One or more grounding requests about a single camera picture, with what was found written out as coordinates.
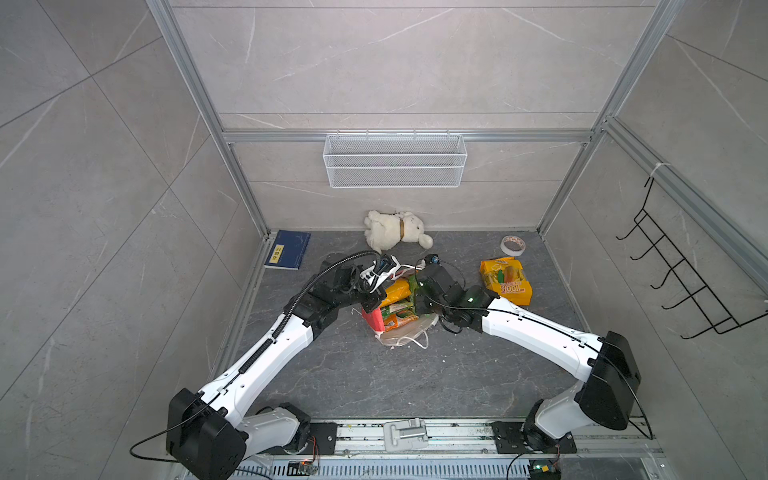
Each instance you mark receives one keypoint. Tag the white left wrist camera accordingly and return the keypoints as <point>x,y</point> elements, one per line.
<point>388,267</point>

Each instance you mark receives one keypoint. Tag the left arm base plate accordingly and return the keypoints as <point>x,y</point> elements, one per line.
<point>320,435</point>

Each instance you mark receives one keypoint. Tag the green corn chip bag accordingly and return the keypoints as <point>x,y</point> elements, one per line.
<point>414,287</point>

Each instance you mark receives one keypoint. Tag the black wire hook rack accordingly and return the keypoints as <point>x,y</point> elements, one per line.
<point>717,316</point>

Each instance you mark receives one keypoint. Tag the grey rail bracket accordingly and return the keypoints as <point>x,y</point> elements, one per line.
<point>405,435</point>

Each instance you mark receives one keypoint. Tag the large yellow snack bag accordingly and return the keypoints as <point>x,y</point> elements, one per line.
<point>506,277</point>

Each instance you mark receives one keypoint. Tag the white tape roll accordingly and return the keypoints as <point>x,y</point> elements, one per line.
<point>513,246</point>

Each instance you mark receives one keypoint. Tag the white plush bear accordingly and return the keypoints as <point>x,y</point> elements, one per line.
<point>385,231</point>

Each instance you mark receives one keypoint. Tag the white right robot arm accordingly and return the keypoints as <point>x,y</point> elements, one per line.
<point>606,373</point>

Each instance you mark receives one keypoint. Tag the strawberry print paper bag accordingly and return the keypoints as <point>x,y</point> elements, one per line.
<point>414,332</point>

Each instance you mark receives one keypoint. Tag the white wire mesh basket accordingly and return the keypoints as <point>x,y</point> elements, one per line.
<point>394,160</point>

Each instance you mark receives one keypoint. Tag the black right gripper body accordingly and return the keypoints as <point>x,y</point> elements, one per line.
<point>424,305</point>

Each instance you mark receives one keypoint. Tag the orange yellow snack bag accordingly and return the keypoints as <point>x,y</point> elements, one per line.
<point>399,291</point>

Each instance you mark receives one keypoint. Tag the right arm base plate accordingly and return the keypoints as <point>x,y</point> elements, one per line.
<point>516,438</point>

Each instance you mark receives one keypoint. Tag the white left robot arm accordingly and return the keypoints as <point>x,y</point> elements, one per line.
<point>210,432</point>

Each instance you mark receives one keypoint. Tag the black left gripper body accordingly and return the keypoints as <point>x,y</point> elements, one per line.
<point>370,300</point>

